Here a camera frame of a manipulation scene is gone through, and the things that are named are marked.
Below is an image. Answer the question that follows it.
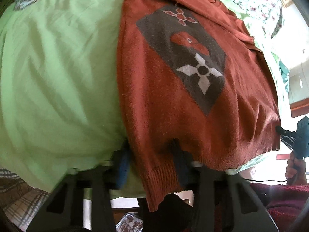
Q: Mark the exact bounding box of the wooden window frame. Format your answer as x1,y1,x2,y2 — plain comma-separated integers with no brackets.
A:
289,99,309,119

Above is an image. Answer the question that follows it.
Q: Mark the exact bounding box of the person's right hand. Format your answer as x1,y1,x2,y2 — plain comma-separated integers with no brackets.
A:
285,151,309,187

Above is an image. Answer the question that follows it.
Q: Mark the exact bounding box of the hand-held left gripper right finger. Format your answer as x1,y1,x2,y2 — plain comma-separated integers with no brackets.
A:
168,140,278,232

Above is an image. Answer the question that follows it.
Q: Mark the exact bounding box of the beige plaid cloth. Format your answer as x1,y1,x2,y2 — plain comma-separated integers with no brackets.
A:
0,168,52,231

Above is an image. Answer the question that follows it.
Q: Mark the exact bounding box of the thin black cable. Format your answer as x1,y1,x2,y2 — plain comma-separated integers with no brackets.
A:
241,178,288,183

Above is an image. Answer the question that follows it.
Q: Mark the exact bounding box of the white red floral blanket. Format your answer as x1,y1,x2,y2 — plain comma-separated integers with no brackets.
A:
193,0,283,39

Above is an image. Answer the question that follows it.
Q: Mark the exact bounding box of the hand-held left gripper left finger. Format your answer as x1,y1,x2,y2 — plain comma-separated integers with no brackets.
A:
27,142,133,232

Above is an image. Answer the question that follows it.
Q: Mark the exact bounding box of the dark cloth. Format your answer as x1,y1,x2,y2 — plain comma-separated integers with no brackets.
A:
137,194,196,232

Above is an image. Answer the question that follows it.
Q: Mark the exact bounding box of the rust patterned knit sweater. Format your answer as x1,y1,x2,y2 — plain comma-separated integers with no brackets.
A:
116,0,282,213

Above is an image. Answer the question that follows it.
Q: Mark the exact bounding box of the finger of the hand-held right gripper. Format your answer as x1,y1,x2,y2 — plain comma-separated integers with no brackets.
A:
276,125,296,148

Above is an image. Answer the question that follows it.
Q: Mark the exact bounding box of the foil tray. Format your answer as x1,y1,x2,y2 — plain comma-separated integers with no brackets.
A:
116,212,146,232

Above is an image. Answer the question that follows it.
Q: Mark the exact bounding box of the light green bed sheet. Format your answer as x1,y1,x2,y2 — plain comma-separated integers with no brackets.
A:
0,0,290,200

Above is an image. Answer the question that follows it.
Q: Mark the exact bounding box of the maroon knit clothing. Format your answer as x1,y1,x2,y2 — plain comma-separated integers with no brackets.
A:
251,182,309,232

